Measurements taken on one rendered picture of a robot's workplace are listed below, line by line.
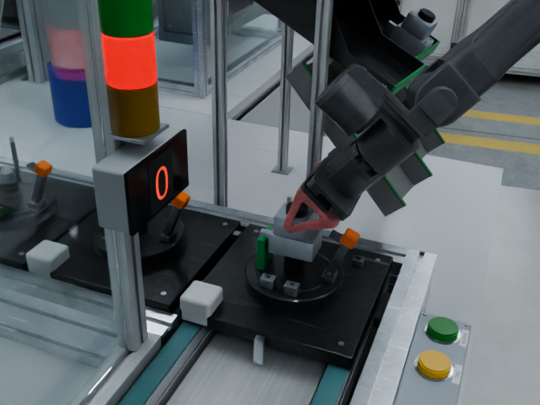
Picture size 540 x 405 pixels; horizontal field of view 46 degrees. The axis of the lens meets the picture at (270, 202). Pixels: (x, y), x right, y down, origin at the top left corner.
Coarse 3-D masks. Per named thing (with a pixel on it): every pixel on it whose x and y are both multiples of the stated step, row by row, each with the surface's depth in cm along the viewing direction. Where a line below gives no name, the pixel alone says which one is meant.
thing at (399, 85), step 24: (264, 0) 100; (288, 0) 98; (312, 0) 96; (336, 0) 107; (360, 0) 105; (288, 24) 99; (312, 24) 97; (336, 24) 95; (360, 24) 107; (336, 48) 97; (360, 48) 103; (384, 48) 106; (384, 72) 101; (408, 72) 104
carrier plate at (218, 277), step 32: (224, 256) 97; (352, 256) 98; (384, 256) 98; (224, 288) 90; (352, 288) 91; (224, 320) 85; (256, 320) 85; (288, 320) 85; (320, 320) 85; (352, 320) 85; (320, 352) 81; (352, 352) 80
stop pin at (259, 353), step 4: (256, 336) 83; (260, 336) 83; (256, 340) 82; (260, 340) 82; (264, 340) 82; (256, 344) 82; (260, 344) 82; (264, 344) 82; (256, 348) 83; (260, 348) 82; (264, 348) 83; (256, 352) 83; (260, 352) 83; (264, 352) 83; (256, 356) 83; (260, 356) 83; (264, 356) 84; (256, 360) 84; (260, 360) 83; (264, 360) 84; (260, 364) 84
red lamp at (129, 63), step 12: (108, 36) 60; (144, 36) 60; (108, 48) 60; (120, 48) 60; (132, 48) 60; (144, 48) 60; (108, 60) 61; (120, 60) 60; (132, 60) 60; (144, 60) 61; (108, 72) 61; (120, 72) 61; (132, 72) 61; (144, 72) 61; (156, 72) 63; (108, 84) 62; (120, 84) 61; (132, 84) 61; (144, 84) 62
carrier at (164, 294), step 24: (168, 216) 103; (192, 216) 107; (216, 216) 107; (144, 240) 97; (168, 240) 96; (192, 240) 101; (216, 240) 101; (144, 264) 94; (168, 264) 95; (192, 264) 95; (144, 288) 90; (168, 288) 90; (168, 312) 87
